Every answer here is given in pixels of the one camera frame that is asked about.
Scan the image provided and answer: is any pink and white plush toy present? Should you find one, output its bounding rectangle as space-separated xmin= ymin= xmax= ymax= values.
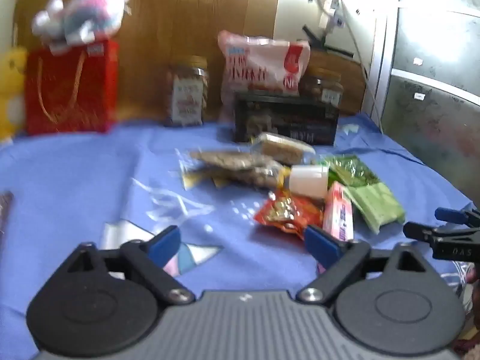
xmin=32 ymin=0 xmax=132 ymax=55

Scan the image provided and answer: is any red gift bag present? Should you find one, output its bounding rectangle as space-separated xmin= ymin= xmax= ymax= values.
xmin=24 ymin=39 xmax=121 ymax=136

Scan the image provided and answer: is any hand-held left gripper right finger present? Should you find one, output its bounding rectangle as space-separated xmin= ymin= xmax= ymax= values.
xmin=296 ymin=225 xmax=428 ymax=304

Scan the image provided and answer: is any clear plastic wrapper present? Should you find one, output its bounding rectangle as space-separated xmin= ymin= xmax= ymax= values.
xmin=131 ymin=178 xmax=215 ymax=226

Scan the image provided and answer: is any red orange snack packet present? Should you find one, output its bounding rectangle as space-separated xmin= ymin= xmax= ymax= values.
xmin=254 ymin=191 xmax=325 ymax=240

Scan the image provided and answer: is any large pink snack bag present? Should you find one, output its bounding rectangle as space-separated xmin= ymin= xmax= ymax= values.
xmin=217 ymin=30 xmax=312 ymax=102

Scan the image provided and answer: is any clear nut jar gold lid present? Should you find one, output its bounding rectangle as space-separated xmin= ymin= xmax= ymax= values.
xmin=165 ymin=55 xmax=210 ymax=127
xmin=298 ymin=67 xmax=345 ymax=107

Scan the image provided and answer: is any clear packet of brown snacks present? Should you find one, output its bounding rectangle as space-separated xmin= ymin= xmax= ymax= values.
xmin=214 ymin=159 xmax=291 ymax=189
xmin=179 ymin=149 xmax=263 ymax=190

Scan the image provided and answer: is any dark brown wrapper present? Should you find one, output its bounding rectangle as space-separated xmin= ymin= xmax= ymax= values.
xmin=0 ymin=191 xmax=15 ymax=234

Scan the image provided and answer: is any wooden headboard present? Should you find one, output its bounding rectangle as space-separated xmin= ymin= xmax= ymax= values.
xmin=15 ymin=0 xmax=370 ymax=128

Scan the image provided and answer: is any black printed box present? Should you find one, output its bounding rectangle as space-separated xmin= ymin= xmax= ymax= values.
xmin=233 ymin=92 xmax=341 ymax=147

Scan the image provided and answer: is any white cable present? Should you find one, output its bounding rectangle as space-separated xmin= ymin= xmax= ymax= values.
xmin=335 ymin=0 xmax=384 ymax=132

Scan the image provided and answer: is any pink snack packet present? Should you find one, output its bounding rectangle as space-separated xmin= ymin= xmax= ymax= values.
xmin=322 ymin=181 xmax=355 ymax=241

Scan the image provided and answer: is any clear packet of beige bars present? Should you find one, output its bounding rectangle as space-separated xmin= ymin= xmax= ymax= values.
xmin=250 ymin=132 xmax=316 ymax=166

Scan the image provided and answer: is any yellow plush toy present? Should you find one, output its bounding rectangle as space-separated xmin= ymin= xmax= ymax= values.
xmin=0 ymin=45 xmax=29 ymax=141

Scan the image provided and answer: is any blue printed bedsheet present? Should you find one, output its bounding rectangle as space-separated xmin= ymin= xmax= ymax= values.
xmin=0 ymin=114 xmax=480 ymax=360

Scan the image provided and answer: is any white plastic bottle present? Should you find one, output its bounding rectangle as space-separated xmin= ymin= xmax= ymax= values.
xmin=282 ymin=165 xmax=331 ymax=199

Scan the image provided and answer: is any pale green snack packet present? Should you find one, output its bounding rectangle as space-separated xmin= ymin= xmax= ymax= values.
xmin=343 ymin=182 xmax=406 ymax=233

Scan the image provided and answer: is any shiny green snack packet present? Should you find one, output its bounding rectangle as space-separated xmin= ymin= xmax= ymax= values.
xmin=319 ymin=154 xmax=379 ymax=188

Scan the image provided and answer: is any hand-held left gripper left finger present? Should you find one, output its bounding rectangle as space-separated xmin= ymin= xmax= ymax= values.
xmin=65 ymin=226 xmax=196 ymax=305

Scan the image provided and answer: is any black phone stand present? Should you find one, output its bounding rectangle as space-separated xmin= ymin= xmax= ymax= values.
xmin=302 ymin=0 xmax=355 ymax=59

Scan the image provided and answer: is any grey wardrobe door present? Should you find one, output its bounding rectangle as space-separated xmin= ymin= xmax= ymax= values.
xmin=382 ymin=0 xmax=480 ymax=199

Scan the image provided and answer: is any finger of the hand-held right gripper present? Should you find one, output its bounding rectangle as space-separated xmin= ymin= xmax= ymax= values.
xmin=434 ymin=207 xmax=480 ymax=229
xmin=403 ymin=222 xmax=445 ymax=244

